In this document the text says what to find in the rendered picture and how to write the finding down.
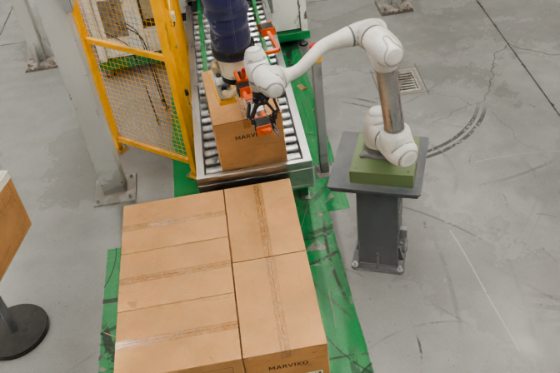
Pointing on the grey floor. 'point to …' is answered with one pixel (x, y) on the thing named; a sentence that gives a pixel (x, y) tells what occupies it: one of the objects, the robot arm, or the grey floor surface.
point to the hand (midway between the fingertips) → (264, 123)
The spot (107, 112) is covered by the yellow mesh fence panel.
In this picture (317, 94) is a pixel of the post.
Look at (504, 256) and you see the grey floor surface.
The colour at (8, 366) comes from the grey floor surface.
